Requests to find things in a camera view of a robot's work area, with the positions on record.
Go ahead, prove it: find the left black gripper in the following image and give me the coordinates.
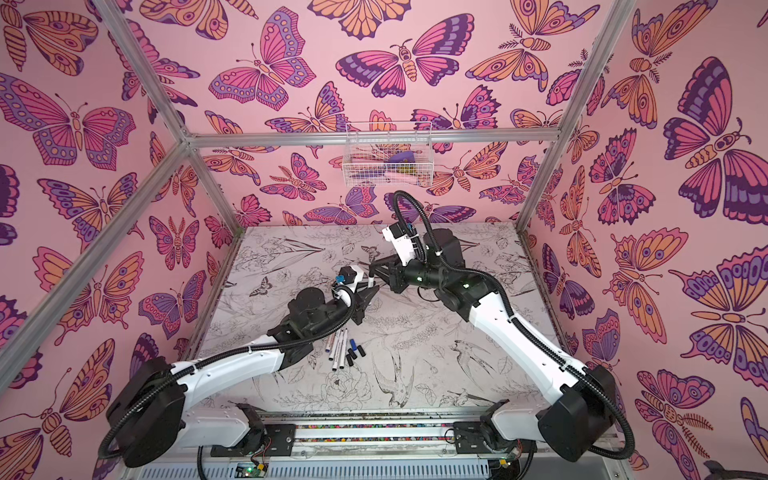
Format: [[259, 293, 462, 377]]
[[303, 280, 376, 345]]

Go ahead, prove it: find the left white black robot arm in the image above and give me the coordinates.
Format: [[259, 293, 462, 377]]
[[97, 266, 380, 468]]

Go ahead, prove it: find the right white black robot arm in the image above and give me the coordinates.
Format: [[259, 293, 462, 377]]
[[370, 190, 636, 462]]

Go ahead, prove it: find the green circuit board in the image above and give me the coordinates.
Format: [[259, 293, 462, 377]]
[[234, 462, 267, 479]]

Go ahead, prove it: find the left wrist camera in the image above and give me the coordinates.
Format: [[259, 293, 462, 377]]
[[334, 265, 366, 292]]

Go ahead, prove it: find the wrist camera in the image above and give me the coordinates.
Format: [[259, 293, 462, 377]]
[[334, 265, 366, 292], [382, 223, 426, 267]]

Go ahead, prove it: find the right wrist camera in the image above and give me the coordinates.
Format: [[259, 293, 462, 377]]
[[382, 223, 426, 267]]

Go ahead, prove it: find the white wire basket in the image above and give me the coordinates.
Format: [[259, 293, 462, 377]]
[[339, 121, 435, 188]]

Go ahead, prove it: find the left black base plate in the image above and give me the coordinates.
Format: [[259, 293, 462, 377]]
[[210, 424, 297, 458]]

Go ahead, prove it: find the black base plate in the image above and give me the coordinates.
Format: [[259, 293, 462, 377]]
[[210, 424, 297, 458], [451, 421, 537, 455]]

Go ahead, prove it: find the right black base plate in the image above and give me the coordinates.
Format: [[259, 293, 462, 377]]
[[451, 421, 537, 455]]

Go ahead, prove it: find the white slotted cable duct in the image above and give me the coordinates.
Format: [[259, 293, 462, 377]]
[[137, 459, 492, 480]]

